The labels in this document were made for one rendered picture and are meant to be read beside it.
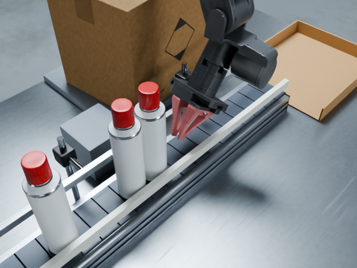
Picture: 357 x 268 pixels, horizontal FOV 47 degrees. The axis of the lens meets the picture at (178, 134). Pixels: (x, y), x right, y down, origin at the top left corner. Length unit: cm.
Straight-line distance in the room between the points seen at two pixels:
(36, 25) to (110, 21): 232
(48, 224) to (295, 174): 50
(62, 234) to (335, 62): 85
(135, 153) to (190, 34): 40
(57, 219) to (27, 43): 238
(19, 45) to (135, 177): 231
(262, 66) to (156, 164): 25
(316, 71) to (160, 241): 64
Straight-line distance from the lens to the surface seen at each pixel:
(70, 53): 98
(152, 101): 64
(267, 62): 69
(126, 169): 68
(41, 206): 60
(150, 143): 69
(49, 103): 105
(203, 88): 73
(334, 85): 112
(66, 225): 65
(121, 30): 80
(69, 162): 72
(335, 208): 85
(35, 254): 72
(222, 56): 72
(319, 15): 325
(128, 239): 75
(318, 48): 125
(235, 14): 68
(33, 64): 272
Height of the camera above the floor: 148
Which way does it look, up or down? 45 degrees down
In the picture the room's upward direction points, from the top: straight up
